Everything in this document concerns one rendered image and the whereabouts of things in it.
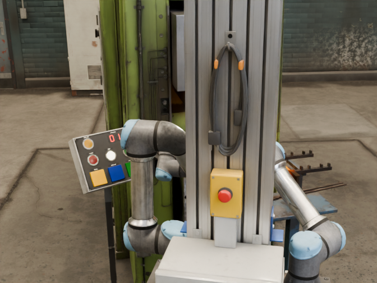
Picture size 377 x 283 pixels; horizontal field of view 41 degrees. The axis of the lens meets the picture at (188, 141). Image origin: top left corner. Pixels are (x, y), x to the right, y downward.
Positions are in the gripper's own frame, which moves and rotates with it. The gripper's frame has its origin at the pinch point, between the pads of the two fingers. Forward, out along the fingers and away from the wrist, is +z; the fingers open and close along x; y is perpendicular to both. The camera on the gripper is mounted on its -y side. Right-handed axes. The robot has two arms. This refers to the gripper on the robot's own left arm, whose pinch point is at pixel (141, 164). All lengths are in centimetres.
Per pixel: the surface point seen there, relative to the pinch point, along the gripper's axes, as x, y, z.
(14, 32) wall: -147, 314, 566
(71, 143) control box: 27.0, 20.6, 13.9
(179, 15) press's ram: -33, 67, -26
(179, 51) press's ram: -32, 51, -16
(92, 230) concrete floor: -28, -26, 166
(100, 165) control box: 16.8, 5.9, 10.4
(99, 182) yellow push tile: 20.6, -2.1, 9.6
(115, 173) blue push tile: 10.8, 0.1, 9.6
